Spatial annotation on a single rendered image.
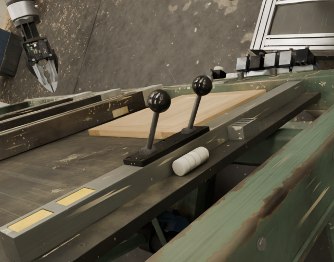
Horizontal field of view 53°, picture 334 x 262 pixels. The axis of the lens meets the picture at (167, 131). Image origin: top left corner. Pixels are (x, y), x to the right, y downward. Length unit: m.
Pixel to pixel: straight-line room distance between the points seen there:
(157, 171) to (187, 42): 2.28
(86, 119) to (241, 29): 1.61
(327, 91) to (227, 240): 0.88
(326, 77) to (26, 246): 0.94
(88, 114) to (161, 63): 1.77
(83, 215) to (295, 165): 0.29
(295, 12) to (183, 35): 1.04
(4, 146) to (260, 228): 0.85
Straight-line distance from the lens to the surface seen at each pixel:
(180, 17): 2.98
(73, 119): 1.17
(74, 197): 0.51
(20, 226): 0.48
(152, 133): 0.56
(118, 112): 1.29
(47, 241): 0.47
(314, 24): 2.06
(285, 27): 2.12
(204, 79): 0.61
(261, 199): 0.37
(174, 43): 2.90
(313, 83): 1.15
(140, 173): 0.55
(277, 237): 0.39
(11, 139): 1.08
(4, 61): 5.30
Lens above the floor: 1.92
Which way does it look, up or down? 47 degrees down
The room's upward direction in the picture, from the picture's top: 72 degrees counter-clockwise
